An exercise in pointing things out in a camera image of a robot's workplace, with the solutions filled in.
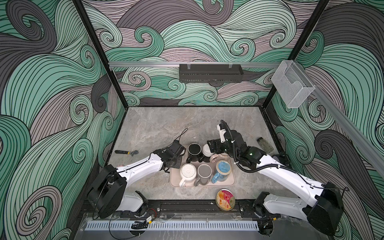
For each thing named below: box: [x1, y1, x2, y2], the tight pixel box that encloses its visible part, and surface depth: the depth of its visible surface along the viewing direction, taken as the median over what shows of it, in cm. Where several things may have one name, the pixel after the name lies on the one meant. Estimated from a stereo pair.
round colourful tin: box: [215, 188, 236, 211], surface depth 75 cm
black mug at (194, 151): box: [186, 142, 202, 164], surface depth 87 cm
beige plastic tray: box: [169, 144, 236, 188], surface depth 81 cm
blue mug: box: [211, 160, 232, 184], surface depth 77 cm
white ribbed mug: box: [179, 163, 197, 187], surface depth 79 cm
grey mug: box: [194, 163, 213, 187], surface depth 78 cm
